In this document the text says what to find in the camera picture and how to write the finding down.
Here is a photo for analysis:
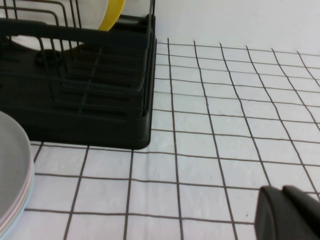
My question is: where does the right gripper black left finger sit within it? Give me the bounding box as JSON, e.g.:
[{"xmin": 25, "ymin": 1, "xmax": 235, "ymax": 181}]
[{"xmin": 254, "ymin": 185, "xmax": 320, "ymax": 240}]

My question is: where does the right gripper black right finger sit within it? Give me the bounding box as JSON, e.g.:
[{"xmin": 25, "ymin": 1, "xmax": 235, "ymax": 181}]
[{"xmin": 282, "ymin": 184, "xmax": 320, "ymax": 227}]

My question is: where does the grey round plate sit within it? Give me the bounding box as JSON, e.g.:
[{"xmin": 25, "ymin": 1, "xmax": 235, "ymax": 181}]
[{"xmin": 0, "ymin": 110, "xmax": 35, "ymax": 226}]

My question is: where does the pink round plate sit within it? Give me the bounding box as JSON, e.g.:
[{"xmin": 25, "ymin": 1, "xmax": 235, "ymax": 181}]
[{"xmin": 0, "ymin": 159, "xmax": 36, "ymax": 231}]

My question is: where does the pale green round plate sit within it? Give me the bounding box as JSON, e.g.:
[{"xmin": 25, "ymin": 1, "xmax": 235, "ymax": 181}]
[{"xmin": 0, "ymin": 178, "xmax": 35, "ymax": 236}]

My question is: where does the light blue round plate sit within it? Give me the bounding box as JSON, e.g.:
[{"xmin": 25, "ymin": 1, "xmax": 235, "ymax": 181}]
[{"xmin": 0, "ymin": 191, "xmax": 33, "ymax": 240}]

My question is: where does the yellow round plate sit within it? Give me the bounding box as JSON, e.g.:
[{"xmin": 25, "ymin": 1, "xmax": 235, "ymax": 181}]
[{"xmin": 96, "ymin": 0, "xmax": 126, "ymax": 32}]

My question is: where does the white round plate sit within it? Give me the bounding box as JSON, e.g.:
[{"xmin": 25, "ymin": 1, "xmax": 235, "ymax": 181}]
[{"xmin": 10, "ymin": 0, "xmax": 112, "ymax": 51}]

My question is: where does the white grid pattern tablecloth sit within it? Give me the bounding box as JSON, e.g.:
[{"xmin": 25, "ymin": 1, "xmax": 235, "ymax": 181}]
[{"xmin": 4, "ymin": 37, "xmax": 320, "ymax": 240}]

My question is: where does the black wire dish rack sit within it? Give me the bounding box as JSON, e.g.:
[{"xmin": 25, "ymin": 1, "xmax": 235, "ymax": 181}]
[{"xmin": 0, "ymin": 0, "xmax": 157, "ymax": 118}]

